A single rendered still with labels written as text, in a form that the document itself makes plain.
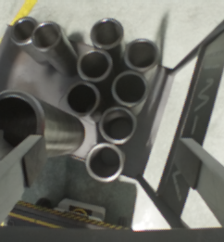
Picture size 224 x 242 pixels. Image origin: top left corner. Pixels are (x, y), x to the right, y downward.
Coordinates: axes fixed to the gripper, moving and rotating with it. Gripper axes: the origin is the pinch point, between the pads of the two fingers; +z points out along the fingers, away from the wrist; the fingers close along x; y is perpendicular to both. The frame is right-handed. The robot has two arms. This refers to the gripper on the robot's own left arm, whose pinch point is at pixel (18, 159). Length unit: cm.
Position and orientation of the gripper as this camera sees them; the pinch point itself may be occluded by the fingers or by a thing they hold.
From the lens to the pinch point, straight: 34.7
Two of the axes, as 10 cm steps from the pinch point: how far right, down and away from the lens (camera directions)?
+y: 10.0, -0.2, -0.9
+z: 0.9, 1.2, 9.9
